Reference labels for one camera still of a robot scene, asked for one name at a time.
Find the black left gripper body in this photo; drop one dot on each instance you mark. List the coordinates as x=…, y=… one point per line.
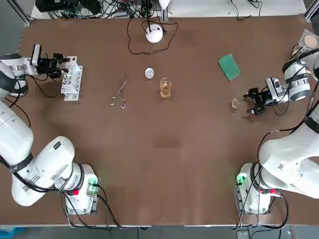
x=45, y=66

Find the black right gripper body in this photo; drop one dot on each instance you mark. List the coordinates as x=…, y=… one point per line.
x=266, y=98

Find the clear glass beaker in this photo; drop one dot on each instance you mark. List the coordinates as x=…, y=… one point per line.
x=235, y=103

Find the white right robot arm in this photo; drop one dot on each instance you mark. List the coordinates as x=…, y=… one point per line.
x=286, y=154

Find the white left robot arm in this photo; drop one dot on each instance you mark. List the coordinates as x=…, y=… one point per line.
x=49, y=169

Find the white test tube rack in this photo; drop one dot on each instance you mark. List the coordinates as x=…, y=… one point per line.
x=72, y=84

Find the folded green cloth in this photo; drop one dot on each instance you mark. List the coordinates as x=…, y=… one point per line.
x=229, y=67

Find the metal crucible tongs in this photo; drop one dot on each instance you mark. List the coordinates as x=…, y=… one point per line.
x=122, y=86

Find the glass beaker with yellow liquid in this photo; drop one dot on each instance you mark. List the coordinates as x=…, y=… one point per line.
x=165, y=92

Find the white desk lamp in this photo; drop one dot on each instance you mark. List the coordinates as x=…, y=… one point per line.
x=154, y=35

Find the aluminium frame post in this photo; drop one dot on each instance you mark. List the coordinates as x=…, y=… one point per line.
x=164, y=15

